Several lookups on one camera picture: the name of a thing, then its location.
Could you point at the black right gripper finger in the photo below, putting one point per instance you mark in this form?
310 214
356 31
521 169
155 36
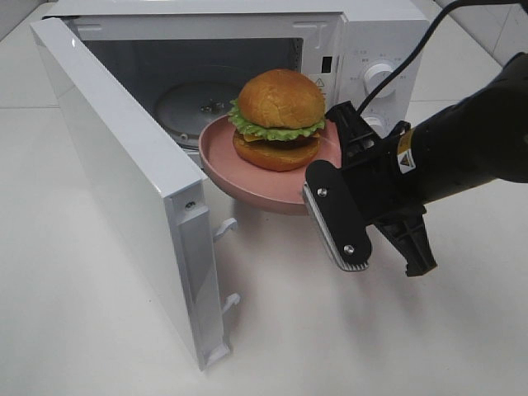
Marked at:
339 222
407 233

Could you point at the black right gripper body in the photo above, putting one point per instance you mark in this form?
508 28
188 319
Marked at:
369 168

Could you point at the white timer knob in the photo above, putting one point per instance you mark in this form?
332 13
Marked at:
377 125

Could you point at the pink round plate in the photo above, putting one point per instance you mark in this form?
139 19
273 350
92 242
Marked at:
277 192

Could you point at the burger with lettuce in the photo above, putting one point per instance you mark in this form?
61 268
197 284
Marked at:
277 118

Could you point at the white microwave door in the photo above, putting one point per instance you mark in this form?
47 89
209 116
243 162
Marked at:
150 189

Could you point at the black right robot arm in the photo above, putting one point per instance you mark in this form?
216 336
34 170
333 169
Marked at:
480 139

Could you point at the upper white power knob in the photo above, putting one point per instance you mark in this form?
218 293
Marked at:
375 74

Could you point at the glass microwave turntable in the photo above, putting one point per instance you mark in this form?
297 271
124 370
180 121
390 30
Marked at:
186 109

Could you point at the white microwave oven body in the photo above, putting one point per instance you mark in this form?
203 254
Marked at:
150 46

